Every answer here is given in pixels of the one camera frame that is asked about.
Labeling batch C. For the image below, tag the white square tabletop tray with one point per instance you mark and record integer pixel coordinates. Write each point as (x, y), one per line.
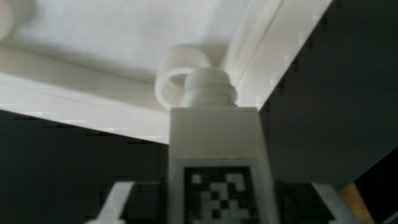
(82, 47)

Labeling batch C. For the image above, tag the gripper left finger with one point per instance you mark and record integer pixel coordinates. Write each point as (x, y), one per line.
(130, 205)

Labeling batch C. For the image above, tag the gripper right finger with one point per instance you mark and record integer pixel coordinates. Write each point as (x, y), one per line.
(312, 204)

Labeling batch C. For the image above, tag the white table leg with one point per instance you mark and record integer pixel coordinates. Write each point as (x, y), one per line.
(219, 185)

